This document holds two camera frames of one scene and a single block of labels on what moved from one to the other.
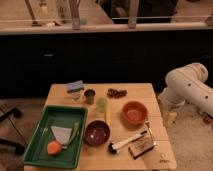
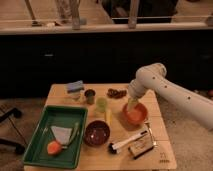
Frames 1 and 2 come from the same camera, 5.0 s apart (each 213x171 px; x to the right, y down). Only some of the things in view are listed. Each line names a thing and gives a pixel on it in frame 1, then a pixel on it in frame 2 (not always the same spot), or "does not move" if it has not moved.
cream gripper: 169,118 to 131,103
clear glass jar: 75,96 does not move
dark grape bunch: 116,93 does not move
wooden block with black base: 141,145 does not move
